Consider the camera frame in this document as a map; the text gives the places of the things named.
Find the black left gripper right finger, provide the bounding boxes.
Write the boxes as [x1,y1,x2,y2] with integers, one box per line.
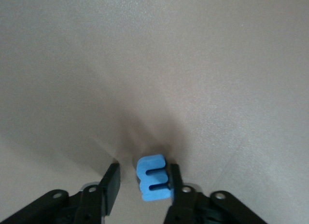
[164,163,218,224]

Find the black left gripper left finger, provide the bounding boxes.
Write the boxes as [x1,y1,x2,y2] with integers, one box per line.
[69,163,121,224]

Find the blue foam letter m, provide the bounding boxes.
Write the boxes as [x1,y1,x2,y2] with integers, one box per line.
[136,154,172,202]

